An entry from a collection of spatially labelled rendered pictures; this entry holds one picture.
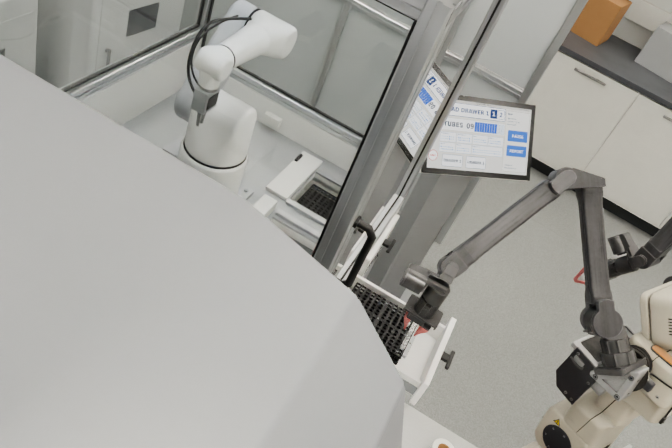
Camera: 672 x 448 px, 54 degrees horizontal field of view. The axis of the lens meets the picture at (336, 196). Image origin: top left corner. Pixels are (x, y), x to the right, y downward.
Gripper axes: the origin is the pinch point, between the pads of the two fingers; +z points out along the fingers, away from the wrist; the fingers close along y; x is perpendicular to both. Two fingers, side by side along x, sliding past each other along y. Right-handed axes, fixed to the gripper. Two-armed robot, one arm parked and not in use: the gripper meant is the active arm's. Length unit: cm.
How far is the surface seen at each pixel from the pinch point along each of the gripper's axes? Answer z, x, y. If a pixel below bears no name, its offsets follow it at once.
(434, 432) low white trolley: 21.3, 8.8, -21.2
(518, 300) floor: 99, -159, -53
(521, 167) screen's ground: -1, -110, -9
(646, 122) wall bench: 29, -294, -74
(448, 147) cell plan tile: -4, -89, 20
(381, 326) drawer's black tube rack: 8.2, -2.7, 7.2
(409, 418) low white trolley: 21.5, 9.3, -13.2
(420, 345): 14.3, -10.5, -6.0
